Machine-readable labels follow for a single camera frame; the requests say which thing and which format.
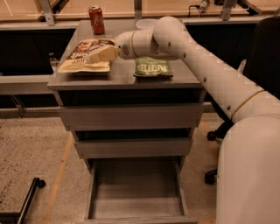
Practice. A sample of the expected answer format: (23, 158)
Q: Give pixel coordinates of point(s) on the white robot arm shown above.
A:
(248, 178)

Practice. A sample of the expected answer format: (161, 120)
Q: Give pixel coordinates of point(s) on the black metal floor stand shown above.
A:
(19, 217)

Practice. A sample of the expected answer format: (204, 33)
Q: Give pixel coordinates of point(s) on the grey open bottom drawer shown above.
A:
(140, 190)

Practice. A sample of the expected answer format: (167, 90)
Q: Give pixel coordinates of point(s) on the brown chip bag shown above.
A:
(76, 62)

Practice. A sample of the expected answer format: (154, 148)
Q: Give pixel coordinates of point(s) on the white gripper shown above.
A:
(124, 44)

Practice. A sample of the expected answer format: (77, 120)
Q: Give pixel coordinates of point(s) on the black office chair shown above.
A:
(262, 66)

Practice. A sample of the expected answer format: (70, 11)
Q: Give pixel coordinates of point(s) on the grey top drawer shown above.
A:
(132, 117)

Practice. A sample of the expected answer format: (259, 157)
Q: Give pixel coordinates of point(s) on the red soda can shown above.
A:
(96, 19)

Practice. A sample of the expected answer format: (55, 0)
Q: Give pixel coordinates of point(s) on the white bowl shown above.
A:
(145, 23)

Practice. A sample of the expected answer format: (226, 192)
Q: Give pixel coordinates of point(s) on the grey drawer cabinet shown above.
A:
(119, 86)

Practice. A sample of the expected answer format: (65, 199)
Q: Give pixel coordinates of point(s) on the green chip bag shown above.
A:
(148, 67)

